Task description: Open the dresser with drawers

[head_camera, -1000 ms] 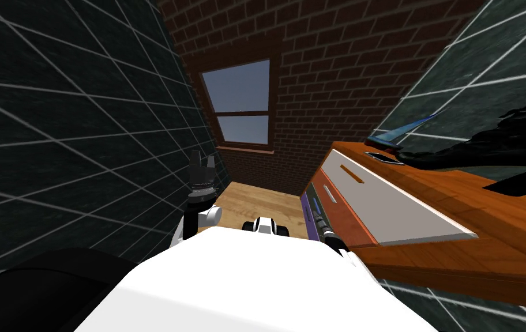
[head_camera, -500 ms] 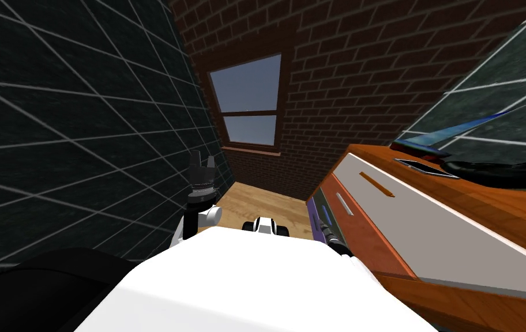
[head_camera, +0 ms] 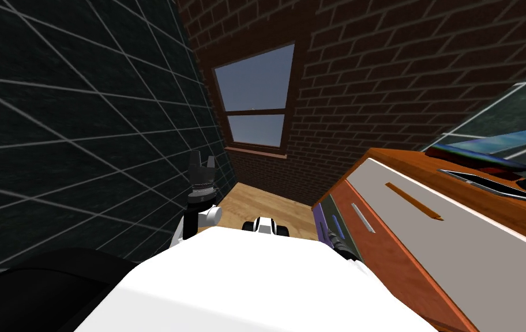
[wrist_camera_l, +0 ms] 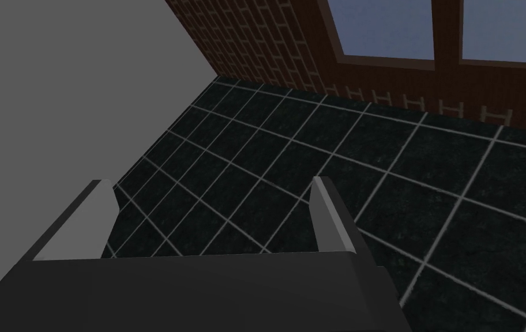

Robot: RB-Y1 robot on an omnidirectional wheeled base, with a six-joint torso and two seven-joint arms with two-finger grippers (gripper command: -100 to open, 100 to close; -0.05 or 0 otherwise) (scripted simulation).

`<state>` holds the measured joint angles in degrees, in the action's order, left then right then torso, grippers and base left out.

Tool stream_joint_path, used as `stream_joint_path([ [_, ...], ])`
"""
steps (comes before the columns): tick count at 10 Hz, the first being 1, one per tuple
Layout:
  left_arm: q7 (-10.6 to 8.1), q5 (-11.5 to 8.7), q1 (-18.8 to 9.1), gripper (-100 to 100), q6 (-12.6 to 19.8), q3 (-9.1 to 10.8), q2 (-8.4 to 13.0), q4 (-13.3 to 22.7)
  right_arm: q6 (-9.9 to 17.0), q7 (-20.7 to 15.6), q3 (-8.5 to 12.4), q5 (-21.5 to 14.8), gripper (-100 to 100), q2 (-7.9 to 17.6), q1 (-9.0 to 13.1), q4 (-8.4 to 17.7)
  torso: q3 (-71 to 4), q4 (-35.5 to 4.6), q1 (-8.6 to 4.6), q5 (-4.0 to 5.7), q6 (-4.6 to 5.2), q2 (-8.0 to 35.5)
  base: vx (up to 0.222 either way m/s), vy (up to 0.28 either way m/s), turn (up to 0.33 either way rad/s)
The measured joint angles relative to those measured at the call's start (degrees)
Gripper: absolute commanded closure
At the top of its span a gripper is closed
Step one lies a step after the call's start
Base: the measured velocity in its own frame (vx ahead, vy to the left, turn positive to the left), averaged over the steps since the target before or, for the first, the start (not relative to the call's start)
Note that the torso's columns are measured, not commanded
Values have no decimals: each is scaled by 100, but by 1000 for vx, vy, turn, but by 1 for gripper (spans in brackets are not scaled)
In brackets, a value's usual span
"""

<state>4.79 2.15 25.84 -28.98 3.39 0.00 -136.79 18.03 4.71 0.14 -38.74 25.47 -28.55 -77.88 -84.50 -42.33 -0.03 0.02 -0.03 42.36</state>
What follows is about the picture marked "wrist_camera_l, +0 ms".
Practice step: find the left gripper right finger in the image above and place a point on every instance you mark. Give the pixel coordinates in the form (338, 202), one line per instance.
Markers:
(332, 221)

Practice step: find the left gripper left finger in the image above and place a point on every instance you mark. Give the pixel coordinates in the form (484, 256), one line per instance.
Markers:
(83, 226)

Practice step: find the brown framed window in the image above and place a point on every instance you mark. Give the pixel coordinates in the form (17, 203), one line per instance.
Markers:
(429, 32)

